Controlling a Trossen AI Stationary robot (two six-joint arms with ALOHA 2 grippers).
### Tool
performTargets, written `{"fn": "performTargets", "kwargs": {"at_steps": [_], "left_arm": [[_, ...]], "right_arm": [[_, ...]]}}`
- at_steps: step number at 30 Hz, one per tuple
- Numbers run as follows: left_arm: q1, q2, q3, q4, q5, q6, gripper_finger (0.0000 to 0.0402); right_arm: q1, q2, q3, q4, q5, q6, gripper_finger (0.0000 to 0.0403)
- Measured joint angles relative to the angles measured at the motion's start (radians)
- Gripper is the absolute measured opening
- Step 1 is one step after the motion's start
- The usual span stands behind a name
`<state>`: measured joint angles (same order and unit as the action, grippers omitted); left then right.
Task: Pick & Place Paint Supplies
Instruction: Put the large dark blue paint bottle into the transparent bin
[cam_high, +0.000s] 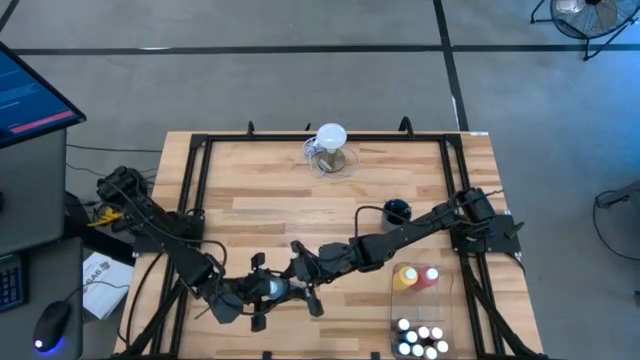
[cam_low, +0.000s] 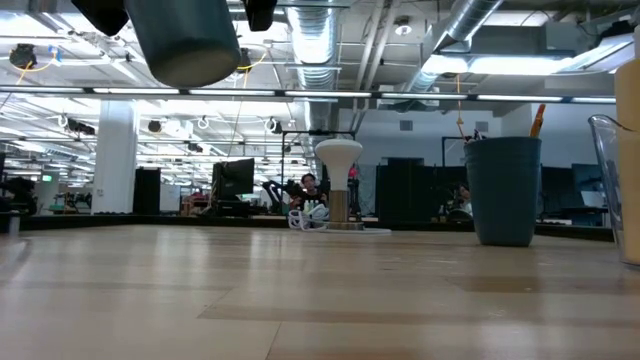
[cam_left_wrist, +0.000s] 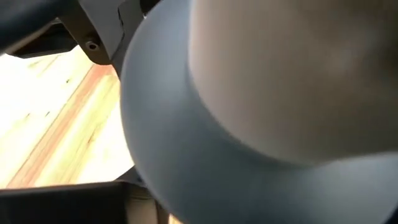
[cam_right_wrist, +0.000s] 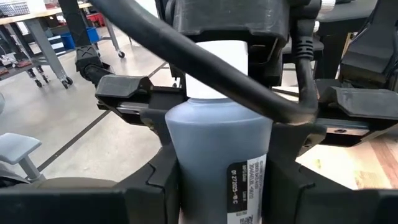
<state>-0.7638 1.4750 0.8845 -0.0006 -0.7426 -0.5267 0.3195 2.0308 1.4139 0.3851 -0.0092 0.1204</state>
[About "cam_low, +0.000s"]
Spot large teal paint bottle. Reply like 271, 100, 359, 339
123, 0, 243, 89

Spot black monitor on desk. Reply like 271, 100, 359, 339
211, 158, 256, 202

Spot dark partition panels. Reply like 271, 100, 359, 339
374, 157, 470, 222

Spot large yellow paint bottle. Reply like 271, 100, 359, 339
613, 23, 640, 266

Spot silver ventilation duct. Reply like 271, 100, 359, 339
285, 0, 342, 92

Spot clear plastic bin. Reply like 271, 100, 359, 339
587, 113, 640, 267

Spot person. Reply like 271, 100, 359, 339
449, 183, 475, 222
292, 172, 330, 211

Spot blue-grey plastic cup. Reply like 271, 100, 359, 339
463, 137, 543, 248

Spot black cabinet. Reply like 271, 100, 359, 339
132, 167, 162, 216

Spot blue-lit background monitor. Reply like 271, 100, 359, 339
571, 163, 610, 209

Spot white bulb table lamp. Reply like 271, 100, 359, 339
314, 138, 365, 232

